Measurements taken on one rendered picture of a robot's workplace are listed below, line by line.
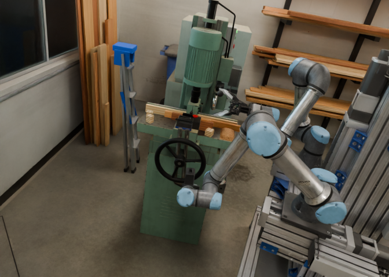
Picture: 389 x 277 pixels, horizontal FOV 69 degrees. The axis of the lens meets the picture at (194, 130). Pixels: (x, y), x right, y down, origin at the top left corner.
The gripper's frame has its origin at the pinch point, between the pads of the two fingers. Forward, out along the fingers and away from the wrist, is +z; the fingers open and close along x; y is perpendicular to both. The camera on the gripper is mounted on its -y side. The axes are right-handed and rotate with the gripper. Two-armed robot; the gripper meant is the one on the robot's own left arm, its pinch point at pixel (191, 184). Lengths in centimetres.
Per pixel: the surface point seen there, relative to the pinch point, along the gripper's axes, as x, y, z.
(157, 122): -27.6, -32.0, 15.2
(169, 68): -57, -111, 173
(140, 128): -36.5, -26.5, 12.1
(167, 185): -17.8, 6.8, 31.9
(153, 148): -28.3, -15.8, 18.6
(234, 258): 35, 54, 56
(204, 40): -4, -77, -9
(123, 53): -72, -85, 57
